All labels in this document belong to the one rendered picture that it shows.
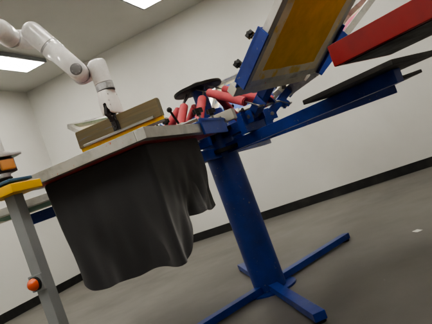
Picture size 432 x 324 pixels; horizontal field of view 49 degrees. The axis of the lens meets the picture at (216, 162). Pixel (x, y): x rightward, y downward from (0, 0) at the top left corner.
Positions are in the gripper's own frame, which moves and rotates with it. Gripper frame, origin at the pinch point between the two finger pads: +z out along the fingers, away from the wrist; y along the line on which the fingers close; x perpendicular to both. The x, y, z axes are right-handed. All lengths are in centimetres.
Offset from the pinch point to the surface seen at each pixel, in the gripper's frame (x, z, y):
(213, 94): 14, -12, -89
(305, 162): -13, 54, -435
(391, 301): 73, 109, -41
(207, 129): 30.7, 13.5, -14.1
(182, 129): 29.6, 12.4, 8.0
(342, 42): 92, 0, -28
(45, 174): -11.3, 12.6, 37.8
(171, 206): 22.6, 37.4, 23.2
